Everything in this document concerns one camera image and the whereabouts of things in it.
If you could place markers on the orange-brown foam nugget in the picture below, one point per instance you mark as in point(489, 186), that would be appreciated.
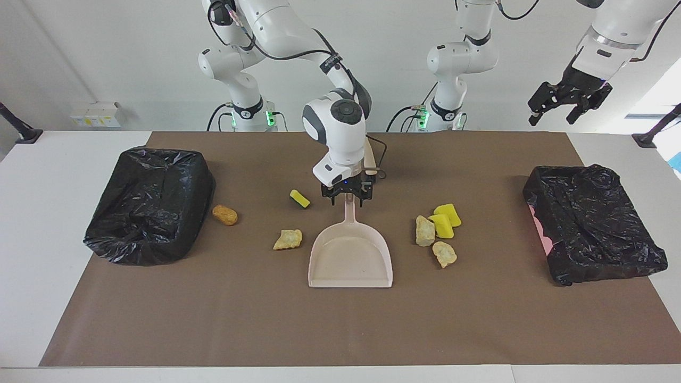
point(225, 215)

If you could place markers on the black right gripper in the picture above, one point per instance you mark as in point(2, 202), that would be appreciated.
point(348, 186)

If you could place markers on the brown table mat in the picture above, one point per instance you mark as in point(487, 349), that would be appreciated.
point(319, 330)

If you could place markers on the jagged pale foam chunk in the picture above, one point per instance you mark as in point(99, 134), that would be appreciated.
point(288, 239)

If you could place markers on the rounded pale foam chunk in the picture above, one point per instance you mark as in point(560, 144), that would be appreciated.
point(445, 254)

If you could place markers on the yellow sponge piece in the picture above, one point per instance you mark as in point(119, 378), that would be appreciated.
point(444, 227)
point(451, 213)

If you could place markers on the white wall socket box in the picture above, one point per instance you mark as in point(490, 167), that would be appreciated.
point(96, 114)

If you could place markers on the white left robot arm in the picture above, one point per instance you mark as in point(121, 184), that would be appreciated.
point(457, 58)

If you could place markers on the small blue object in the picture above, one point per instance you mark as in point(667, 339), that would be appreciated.
point(677, 162)

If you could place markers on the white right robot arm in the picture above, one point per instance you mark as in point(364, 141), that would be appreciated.
point(340, 127)

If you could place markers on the black bagged pink bin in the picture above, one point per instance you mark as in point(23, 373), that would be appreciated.
point(590, 229)

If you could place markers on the beige brush with black bristles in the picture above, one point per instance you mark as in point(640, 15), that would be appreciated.
point(370, 157)

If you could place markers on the blocky pale foam chunk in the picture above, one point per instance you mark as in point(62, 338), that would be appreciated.
point(424, 232)

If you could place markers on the black bagged tall bin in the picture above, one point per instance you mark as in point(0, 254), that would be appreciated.
point(149, 213)

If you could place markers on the beige plastic dustpan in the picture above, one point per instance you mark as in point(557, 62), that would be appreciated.
point(351, 255)

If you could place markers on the yellow sponge with green pad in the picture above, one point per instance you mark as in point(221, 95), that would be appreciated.
point(300, 199)

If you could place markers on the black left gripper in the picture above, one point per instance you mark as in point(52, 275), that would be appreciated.
point(582, 85)

